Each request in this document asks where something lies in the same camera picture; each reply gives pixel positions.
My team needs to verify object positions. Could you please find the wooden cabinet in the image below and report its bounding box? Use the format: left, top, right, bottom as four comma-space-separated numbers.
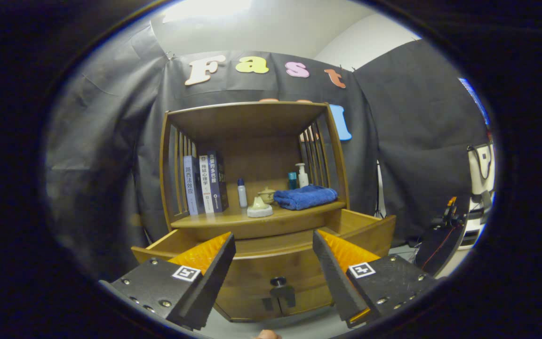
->
159, 101, 351, 323

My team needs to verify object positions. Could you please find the white bag with black handle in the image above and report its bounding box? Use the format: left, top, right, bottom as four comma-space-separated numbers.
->
468, 143, 495, 196

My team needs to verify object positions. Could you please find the wooden countertop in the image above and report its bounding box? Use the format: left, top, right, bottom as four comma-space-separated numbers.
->
171, 188, 347, 229

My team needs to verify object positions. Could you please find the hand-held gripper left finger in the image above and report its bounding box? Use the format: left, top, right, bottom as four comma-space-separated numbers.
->
99, 231, 237, 331

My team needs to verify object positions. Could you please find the wooden drawer with black knob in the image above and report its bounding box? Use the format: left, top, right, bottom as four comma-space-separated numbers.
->
131, 209, 397, 307

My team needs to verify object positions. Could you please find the black tripod stand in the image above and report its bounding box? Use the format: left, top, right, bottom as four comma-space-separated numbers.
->
375, 160, 387, 219

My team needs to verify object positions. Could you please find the white book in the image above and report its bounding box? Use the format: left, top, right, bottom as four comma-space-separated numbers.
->
199, 154, 215, 214

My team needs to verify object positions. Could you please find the folded blue towel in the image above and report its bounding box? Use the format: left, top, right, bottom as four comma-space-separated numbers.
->
273, 185, 339, 211

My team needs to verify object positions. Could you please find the orange and black tool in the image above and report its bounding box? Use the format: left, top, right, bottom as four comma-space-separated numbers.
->
433, 196, 467, 231

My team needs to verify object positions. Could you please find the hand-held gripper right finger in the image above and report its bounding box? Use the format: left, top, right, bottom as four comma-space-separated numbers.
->
312, 229, 441, 329

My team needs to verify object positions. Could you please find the dark blue book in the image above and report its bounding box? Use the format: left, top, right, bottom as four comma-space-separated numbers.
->
207, 151, 229, 213

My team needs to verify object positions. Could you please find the grey-blue book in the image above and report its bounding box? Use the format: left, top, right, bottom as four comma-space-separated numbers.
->
183, 155, 205, 216

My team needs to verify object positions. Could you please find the wooden cabinet door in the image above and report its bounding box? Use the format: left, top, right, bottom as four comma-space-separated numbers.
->
278, 282, 335, 317
215, 294, 281, 323

